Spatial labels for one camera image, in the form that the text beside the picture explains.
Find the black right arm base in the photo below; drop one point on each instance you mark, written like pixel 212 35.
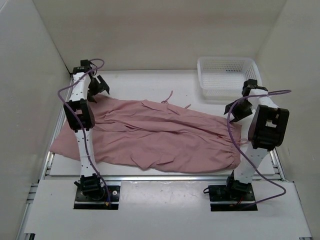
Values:
pixel 227 200

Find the white plastic basket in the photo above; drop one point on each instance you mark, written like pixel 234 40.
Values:
pixel 222 78

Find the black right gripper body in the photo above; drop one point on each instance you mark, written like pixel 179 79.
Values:
pixel 242 109

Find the pink trousers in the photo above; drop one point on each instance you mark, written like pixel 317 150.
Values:
pixel 162 136

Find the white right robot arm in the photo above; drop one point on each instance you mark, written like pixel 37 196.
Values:
pixel 266 131

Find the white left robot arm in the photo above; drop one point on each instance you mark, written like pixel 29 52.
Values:
pixel 81 120

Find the aluminium table edge rail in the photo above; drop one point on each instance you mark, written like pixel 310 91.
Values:
pixel 165 178

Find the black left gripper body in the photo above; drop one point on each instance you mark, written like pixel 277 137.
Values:
pixel 95 87

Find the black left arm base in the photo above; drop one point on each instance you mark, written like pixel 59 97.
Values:
pixel 97 199

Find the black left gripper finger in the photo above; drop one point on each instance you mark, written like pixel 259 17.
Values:
pixel 104 87
pixel 90 98

